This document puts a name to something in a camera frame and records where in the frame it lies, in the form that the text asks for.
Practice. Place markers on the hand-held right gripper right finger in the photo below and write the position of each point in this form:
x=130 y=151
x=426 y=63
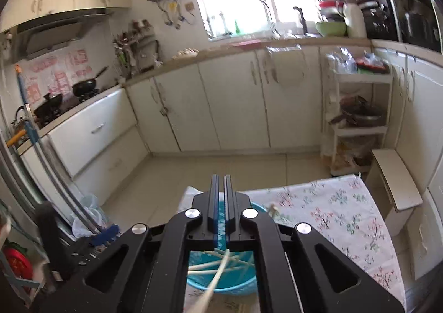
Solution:
x=227 y=230

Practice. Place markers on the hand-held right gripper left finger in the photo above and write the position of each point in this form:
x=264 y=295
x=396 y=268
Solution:
x=217 y=230

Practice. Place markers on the bundle of wooden chopsticks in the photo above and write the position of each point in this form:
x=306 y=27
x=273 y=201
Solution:
x=204 y=266

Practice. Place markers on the teal plastic basket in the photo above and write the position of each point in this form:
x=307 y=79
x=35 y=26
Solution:
x=238 y=282

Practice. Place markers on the single wooden chopstick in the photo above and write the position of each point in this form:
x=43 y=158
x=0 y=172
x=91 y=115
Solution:
x=213 y=285

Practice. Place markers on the metal storage rack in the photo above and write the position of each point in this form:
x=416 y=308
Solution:
x=20 y=230

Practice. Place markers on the translucent plastic bag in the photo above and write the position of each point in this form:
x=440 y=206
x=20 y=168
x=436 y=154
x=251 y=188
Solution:
x=88 y=207

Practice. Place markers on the red plastic item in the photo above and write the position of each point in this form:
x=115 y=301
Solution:
x=15 y=262

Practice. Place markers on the white drawer base cabinet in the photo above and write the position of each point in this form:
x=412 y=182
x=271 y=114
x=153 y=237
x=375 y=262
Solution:
x=97 y=140

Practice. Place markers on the floral tablecloth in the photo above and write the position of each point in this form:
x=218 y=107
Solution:
x=328 y=202

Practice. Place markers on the blue and metal broom pole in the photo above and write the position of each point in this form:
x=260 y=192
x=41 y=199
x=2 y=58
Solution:
x=31 y=126

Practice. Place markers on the metal kettle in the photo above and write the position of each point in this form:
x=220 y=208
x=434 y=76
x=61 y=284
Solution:
x=20 y=119

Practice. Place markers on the black frying pan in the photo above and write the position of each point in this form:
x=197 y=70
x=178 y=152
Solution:
x=48 y=105

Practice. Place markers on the gas stove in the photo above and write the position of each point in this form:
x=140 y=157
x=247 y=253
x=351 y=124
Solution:
x=71 y=103

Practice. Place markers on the white door base cabinet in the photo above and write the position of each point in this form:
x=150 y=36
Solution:
x=225 y=98

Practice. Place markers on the black wok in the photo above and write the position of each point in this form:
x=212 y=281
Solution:
x=84 y=88

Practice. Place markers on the bags of groceries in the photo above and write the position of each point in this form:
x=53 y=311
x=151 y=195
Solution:
x=353 y=152

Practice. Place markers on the red patterned backsplash sheet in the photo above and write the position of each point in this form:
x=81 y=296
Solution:
x=52 y=74

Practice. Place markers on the clear hanging plastic bag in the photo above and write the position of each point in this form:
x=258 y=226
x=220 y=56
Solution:
x=287 y=70

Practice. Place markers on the white stool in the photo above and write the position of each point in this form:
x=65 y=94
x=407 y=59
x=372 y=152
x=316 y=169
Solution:
x=394 y=178

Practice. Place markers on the metal pot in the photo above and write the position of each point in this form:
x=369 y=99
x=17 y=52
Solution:
x=363 y=118

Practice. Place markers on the red cloth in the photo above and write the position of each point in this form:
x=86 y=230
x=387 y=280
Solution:
x=247 y=44

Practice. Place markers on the steel range hood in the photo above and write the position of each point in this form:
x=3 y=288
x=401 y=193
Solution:
x=52 y=36

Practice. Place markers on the condiment rack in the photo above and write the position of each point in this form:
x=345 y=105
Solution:
x=138 y=50

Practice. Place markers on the green bottle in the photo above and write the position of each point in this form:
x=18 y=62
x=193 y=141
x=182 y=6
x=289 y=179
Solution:
x=237 y=28

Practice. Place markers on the clear plastic bottles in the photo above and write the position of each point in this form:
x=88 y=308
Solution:
x=341 y=62

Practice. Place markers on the white shelf rack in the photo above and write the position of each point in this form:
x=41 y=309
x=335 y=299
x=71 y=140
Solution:
x=363 y=79

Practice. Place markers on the red snack packet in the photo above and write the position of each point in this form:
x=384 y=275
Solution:
x=373 y=64

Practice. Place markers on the chrome faucet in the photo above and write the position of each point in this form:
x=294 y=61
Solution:
x=267 y=10

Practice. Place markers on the black faucet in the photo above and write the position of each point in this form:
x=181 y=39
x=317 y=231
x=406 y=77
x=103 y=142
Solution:
x=301 y=17

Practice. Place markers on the green bowl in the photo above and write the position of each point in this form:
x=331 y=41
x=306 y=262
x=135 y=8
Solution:
x=330 y=29

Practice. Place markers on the stack of bowls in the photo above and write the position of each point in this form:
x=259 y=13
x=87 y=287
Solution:
x=332 y=10

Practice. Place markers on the white thermos jug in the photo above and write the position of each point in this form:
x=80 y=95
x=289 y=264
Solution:
x=355 y=22

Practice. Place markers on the black countertop oven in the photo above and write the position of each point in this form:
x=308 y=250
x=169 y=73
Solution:
x=379 y=22

